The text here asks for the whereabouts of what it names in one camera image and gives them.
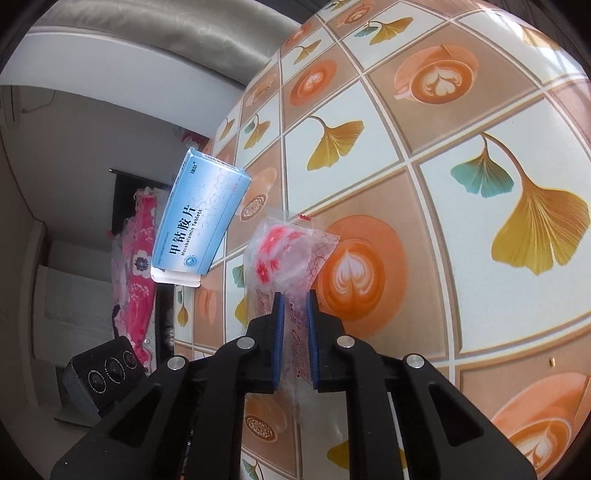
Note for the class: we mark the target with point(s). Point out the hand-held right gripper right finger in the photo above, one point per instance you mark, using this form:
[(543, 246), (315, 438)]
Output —
[(315, 341)]

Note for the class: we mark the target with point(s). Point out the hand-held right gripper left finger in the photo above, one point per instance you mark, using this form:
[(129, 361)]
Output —
[(278, 341)]

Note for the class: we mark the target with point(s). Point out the clear red-printed zip bag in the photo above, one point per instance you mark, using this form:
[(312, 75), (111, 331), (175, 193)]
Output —
[(281, 258)]

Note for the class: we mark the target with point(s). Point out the light blue medicine box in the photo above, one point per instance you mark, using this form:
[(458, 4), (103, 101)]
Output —
[(198, 221)]

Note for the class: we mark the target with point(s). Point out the white cabinet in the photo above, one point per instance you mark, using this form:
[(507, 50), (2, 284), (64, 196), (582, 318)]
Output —
[(69, 300)]

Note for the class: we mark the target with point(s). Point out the pink floral bag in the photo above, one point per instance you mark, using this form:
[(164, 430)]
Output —
[(143, 258)]

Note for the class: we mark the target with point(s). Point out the tile-patterned table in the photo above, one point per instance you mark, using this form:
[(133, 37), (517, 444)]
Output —
[(461, 300)]

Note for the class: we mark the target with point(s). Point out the black headboard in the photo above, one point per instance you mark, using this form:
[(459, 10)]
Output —
[(124, 194)]

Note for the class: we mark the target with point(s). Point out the grey curtain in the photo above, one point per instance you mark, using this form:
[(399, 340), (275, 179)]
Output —
[(161, 32)]

